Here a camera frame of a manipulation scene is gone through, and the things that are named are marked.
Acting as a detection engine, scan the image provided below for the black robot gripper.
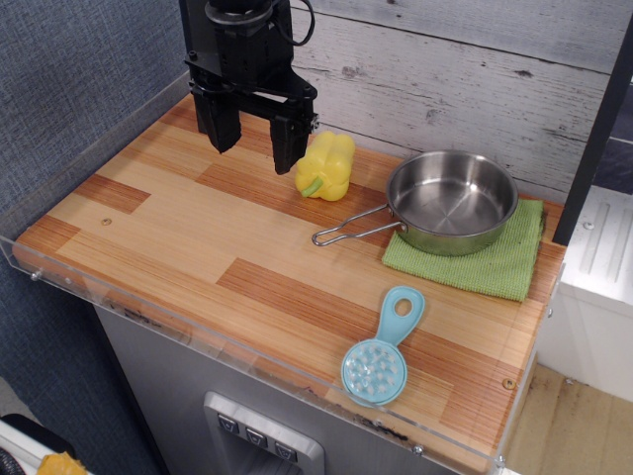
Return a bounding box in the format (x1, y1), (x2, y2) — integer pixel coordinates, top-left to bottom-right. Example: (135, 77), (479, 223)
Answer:
(190, 1), (317, 175)

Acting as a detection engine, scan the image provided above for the stainless steel pot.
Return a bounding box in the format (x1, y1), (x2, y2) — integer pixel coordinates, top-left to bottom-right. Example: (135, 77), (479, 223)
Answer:
(312, 150), (519, 256)

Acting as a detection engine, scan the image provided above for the yellow toy bell pepper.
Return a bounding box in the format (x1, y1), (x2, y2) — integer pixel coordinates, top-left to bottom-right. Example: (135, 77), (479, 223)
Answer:
(295, 131), (355, 202)

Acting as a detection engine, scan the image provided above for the clear acrylic table guard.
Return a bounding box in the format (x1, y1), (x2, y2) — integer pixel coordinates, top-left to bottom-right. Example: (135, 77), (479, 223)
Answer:
(1, 75), (564, 471)

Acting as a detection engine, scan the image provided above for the light blue scrubbing brush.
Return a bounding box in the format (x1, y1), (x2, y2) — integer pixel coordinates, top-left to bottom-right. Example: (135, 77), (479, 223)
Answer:
(340, 286), (425, 407)

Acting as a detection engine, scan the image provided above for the green knitted cloth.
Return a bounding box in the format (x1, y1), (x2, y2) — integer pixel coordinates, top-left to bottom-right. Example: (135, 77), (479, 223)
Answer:
(382, 199), (545, 302)

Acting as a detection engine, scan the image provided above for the grey toy fridge cabinet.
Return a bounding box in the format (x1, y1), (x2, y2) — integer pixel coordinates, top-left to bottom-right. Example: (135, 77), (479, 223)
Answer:
(97, 307), (496, 474)

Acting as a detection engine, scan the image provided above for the yellow object bottom left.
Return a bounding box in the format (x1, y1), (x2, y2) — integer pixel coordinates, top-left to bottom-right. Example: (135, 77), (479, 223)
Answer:
(37, 452), (88, 475)

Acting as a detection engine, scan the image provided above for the white side cabinet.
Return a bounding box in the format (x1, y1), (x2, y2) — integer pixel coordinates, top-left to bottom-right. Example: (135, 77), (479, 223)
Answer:
(535, 186), (632, 401)

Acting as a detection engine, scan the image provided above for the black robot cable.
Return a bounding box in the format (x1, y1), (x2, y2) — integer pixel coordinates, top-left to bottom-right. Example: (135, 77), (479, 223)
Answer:
(289, 0), (316, 48)

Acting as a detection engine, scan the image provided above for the black right frame post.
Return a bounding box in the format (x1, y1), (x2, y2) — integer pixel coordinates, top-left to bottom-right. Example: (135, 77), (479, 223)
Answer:
(552, 19), (632, 245)

